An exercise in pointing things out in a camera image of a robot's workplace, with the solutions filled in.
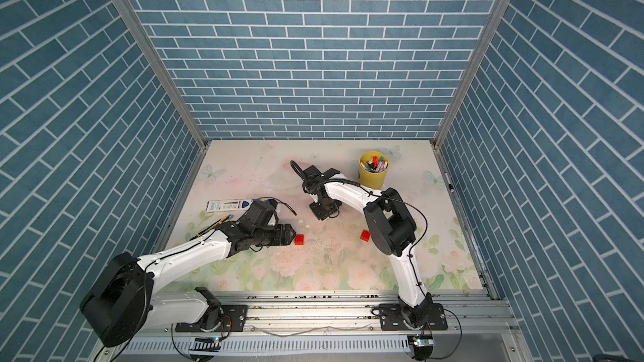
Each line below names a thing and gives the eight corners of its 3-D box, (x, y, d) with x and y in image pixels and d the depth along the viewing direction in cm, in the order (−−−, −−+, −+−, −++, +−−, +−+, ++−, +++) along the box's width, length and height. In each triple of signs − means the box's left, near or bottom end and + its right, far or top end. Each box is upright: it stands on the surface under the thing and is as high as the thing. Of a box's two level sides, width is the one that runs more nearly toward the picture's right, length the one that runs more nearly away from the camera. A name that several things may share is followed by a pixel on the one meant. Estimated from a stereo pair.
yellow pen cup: (358, 194, 105) (362, 173, 94) (357, 173, 112) (360, 151, 101) (384, 194, 105) (390, 173, 94) (381, 173, 112) (386, 151, 101)
